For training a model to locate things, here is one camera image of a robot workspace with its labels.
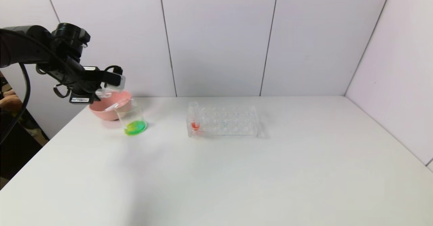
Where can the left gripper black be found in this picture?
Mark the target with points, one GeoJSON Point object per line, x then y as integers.
{"type": "Point", "coordinates": [80, 98]}

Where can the test tube with blue pigment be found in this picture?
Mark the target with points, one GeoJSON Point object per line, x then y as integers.
{"type": "Point", "coordinates": [106, 92]}

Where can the test tube with yellow pigment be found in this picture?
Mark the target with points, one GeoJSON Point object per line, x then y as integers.
{"type": "Point", "coordinates": [115, 106]}

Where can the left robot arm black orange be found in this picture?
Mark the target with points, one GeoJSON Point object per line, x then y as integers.
{"type": "Point", "coordinates": [27, 48]}

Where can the clear glass beaker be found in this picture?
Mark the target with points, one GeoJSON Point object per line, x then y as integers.
{"type": "Point", "coordinates": [135, 128]}

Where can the test tube with red pigment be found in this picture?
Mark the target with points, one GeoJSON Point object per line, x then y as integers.
{"type": "Point", "coordinates": [194, 124]}

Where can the clear plastic test tube rack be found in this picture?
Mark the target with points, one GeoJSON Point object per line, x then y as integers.
{"type": "Point", "coordinates": [226, 124]}

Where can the bystander bare hand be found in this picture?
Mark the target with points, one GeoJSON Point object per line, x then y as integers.
{"type": "Point", "coordinates": [10, 101]}

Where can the pink bowl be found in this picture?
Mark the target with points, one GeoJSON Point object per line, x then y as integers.
{"type": "Point", "coordinates": [103, 111]}

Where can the dark background furniture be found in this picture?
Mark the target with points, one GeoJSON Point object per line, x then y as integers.
{"type": "Point", "coordinates": [17, 151]}

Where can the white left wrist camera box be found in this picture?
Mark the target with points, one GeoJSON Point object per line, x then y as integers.
{"type": "Point", "coordinates": [115, 79]}

